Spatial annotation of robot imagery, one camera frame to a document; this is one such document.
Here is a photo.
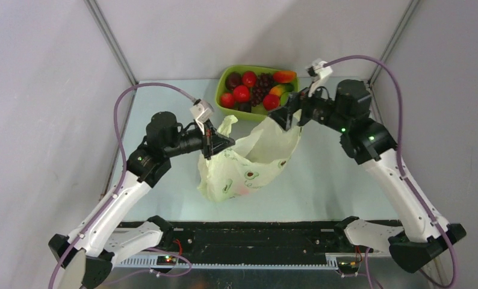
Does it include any fake grape bunch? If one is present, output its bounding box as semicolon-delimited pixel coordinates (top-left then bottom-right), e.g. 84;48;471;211
250;73;275;107

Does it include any yellow green fake mango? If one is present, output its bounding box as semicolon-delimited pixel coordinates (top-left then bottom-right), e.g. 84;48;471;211
269;83;294;98

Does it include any green fake starfruit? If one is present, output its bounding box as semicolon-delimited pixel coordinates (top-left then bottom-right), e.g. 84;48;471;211
280;92;292;107

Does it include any red fake fruit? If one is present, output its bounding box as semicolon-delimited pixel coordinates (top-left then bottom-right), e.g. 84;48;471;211
262;94;281;111
241;70;257;88
232;85;250;103

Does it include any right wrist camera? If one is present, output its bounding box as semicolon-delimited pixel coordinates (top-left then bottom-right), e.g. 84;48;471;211
305;58;333;97

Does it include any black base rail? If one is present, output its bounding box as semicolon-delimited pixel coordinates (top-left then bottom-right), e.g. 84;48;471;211
103;220;367;266

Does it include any orange red fake mango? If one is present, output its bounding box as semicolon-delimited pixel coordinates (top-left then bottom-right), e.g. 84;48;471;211
273;70;297;84

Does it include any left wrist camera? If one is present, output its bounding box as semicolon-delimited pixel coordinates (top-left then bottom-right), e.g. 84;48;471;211
190;99;214;135

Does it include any pale green plastic bag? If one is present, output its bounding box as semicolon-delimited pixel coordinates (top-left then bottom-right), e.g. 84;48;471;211
197;117;302;202

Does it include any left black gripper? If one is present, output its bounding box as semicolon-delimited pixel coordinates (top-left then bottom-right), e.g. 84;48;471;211
164;119;235;160

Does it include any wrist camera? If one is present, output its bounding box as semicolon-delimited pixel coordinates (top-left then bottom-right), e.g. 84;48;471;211
190;99;214;135
305;58;333;97

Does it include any fake strawberry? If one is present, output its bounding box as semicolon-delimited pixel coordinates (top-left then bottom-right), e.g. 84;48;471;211
219;92;235;109

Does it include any red fake fruit middle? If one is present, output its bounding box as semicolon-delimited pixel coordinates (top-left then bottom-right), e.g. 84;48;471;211
232;85;250;103

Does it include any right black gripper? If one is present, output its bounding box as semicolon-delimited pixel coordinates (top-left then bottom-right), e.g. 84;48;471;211
267;78;350;133

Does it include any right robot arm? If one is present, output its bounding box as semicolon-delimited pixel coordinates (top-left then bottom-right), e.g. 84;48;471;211
268;79;466;273

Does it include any green plastic fruit bowl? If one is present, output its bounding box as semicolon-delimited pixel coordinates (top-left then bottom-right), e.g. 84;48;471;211
215;64;299;122

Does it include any red fake fruit top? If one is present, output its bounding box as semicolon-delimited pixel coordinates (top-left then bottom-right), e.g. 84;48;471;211
241;70;257;88

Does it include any red fake fruit lower right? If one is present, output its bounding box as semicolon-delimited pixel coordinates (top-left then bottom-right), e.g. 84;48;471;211
262;94;281;111

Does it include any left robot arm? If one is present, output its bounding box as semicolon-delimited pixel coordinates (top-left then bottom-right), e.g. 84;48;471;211
48;111;235;288

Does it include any dark red fake plum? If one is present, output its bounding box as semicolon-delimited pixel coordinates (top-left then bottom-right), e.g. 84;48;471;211
225;72;243;91

